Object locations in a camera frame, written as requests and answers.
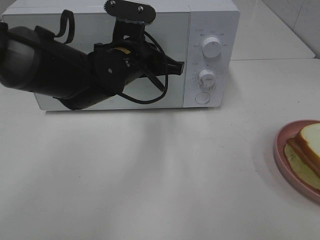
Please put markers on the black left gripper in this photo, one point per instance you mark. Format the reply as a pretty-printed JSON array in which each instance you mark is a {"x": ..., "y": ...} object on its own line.
[{"x": 126, "y": 60}]

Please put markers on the white timer knob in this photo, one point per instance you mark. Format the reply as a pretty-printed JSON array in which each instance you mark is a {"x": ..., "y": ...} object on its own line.
[{"x": 207, "y": 78}]

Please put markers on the round white door button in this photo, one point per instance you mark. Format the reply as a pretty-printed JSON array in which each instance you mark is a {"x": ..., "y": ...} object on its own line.
[{"x": 202, "y": 98}]

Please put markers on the pink round plate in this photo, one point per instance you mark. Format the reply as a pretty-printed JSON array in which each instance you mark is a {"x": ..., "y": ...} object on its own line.
[{"x": 290, "y": 130}]

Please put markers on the toy sandwich with lettuce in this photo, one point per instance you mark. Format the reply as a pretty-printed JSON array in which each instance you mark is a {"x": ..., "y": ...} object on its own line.
[{"x": 303, "y": 155}]

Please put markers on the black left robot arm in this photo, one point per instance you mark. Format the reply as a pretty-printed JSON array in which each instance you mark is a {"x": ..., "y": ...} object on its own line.
[{"x": 31, "y": 60}]

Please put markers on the upper white power knob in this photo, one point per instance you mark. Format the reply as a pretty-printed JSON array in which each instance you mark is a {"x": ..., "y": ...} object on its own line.
[{"x": 211, "y": 46}]

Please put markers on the white microwave oven body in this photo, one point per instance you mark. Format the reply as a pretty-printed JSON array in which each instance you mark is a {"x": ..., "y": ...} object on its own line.
[{"x": 207, "y": 18}]

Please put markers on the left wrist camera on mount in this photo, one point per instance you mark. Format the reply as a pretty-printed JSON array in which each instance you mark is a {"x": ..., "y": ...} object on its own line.
[{"x": 131, "y": 20}]

